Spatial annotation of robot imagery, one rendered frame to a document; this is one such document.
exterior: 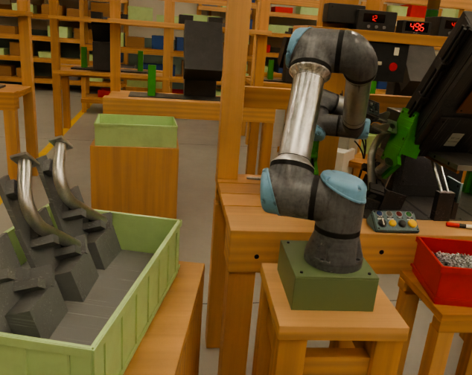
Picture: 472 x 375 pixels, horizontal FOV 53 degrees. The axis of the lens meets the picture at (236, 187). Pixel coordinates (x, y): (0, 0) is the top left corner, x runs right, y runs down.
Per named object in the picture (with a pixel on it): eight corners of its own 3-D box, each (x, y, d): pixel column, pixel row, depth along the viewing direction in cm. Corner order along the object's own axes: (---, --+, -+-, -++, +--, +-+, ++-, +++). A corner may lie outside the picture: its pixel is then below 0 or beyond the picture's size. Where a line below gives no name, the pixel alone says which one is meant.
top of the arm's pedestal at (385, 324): (407, 341, 114) (410, 327, 113) (277, 340, 111) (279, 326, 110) (362, 277, 145) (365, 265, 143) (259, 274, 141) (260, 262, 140)
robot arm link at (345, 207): (361, 237, 114) (370, 184, 109) (305, 228, 117) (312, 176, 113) (362, 220, 125) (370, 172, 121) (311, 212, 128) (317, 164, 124)
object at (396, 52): (403, 82, 191) (410, 44, 186) (363, 80, 188) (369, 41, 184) (390, 79, 202) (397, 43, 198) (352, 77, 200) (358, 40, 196)
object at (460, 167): (499, 175, 159) (502, 167, 158) (455, 173, 157) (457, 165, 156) (439, 148, 196) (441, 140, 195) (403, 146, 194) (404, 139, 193)
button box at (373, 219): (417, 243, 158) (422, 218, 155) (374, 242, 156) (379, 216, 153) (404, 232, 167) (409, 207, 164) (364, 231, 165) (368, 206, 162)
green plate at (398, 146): (412, 172, 175) (437, 119, 169) (392, 166, 173) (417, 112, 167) (398, 164, 185) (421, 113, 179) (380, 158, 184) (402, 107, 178)
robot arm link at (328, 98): (300, 109, 172) (304, 89, 174) (327, 119, 174) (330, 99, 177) (309, 100, 164) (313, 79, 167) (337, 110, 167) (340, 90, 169)
